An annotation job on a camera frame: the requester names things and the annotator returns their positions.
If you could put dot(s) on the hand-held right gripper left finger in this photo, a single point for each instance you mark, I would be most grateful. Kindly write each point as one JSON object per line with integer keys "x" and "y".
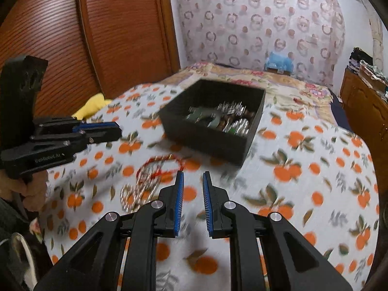
{"x": 178, "y": 203}

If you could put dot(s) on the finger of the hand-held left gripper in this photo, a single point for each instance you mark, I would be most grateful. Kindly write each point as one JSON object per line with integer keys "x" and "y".
{"x": 103, "y": 135}
{"x": 91, "y": 125}

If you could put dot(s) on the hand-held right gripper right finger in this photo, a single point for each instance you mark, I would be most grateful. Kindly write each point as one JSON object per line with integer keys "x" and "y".
{"x": 207, "y": 206}

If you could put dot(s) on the black square box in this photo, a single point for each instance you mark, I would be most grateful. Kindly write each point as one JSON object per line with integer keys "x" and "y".
{"x": 206, "y": 145}

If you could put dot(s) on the green jade bangle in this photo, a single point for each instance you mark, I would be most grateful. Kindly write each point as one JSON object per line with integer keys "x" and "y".
{"x": 200, "y": 115}

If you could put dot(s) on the person's left hand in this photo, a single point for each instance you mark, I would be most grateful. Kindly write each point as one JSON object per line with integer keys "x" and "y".
{"x": 33, "y": 194}

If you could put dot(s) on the yellow cloth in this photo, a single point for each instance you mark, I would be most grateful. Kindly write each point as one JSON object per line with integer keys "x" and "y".
{"x": 94, "y": 103}

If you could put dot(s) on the brown slatted wooden wardrobe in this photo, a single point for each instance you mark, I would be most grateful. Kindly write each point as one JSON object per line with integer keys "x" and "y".
{"x": 121, "y": 36}

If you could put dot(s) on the orange fruit print blanket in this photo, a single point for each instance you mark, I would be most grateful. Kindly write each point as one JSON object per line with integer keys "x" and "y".
{"x": 303, "y": 188}

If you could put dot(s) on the small cardboard box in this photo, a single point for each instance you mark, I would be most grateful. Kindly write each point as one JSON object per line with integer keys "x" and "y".
{"x": 280, "y": 71}

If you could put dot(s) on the blue plush toy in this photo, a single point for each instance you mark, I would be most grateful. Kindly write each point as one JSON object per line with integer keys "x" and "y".
{"x": 279, "y": 60}

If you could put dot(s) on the navy bed sheet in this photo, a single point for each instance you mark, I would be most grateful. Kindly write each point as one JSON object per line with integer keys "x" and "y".
{"x": 342, "y": 115}

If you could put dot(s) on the long wooden cabinet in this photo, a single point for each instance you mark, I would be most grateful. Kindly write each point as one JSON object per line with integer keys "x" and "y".
{"x": 363, "y": 106}

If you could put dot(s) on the pile of folded clothes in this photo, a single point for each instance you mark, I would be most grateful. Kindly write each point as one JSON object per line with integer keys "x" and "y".
{"x": 369, "y": 66}

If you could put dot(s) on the patterned pipe cover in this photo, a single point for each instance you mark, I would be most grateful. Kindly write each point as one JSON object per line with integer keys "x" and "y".
{"x": 376, "y": 36}

